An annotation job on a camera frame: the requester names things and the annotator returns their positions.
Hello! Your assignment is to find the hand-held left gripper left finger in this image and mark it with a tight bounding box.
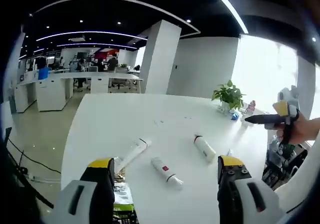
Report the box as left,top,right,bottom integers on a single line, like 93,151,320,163
50,157,116,224

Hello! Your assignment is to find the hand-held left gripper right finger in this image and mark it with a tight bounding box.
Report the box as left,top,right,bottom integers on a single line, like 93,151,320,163
216,155,286,224

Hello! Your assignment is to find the white skincare bottle black collar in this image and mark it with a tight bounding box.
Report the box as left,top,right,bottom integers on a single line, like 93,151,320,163
193,134,217,162

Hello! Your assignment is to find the white skincare tube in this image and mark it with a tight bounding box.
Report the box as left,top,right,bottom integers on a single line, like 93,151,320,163
115,138,153,172

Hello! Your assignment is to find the white skincare bottle red label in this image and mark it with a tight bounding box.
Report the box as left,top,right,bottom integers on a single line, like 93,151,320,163
150,157,184,191

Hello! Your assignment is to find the pink white small bottle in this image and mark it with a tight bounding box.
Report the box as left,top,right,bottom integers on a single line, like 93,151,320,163
246,100,257,114

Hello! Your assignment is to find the person's right hand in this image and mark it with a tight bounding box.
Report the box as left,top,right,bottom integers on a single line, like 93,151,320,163
275,113,320,145

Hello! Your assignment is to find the green white printed box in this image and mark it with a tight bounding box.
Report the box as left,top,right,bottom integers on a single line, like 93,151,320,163
112,181,137,212

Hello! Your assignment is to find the potted green plant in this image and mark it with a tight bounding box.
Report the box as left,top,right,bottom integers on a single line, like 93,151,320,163
211,80,247,113

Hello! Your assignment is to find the white table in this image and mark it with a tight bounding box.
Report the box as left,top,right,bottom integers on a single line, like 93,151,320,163
60,93,277,224

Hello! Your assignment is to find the white office desk row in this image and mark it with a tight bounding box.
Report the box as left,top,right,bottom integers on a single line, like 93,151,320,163
13,72,145,113

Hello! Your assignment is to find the white square pillar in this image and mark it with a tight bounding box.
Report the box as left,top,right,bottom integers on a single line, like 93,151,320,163
140,20,182,95

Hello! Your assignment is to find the blue container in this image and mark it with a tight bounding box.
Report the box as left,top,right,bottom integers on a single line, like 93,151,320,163
37,67,50,80

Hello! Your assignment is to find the black floor cable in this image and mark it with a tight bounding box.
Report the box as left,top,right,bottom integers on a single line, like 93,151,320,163
6,133,62,174

